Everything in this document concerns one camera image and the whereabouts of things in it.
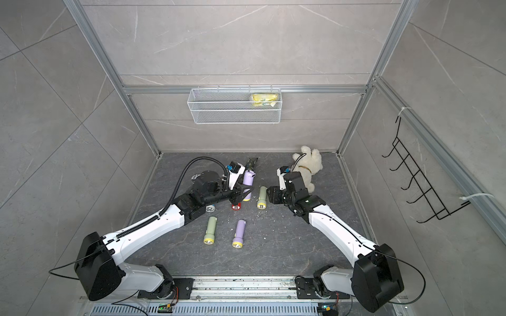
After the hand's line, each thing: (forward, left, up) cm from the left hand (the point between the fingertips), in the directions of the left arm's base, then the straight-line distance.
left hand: (252, 182), depth 72 cm
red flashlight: (+3, +8, -25) cm, 27 cm away
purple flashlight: (0, +1, +4) cm, 4 cm away
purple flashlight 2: (-14, +7, -24) cm, 28 cm away
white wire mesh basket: (+47, +8, +2) cm, 48 cm away
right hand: (+3, -8, -11) cm, 14 cm away
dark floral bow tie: (+31, +1, -24) cm, 39 cm away
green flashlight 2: (-12, +19, -24) cm, 33 cm away
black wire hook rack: (-17, -56, +6) cm, 59 cm away
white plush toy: (+26, -30, -20) cm, 45 cm away
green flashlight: (+5, -4, -25) cm, 26 cm away
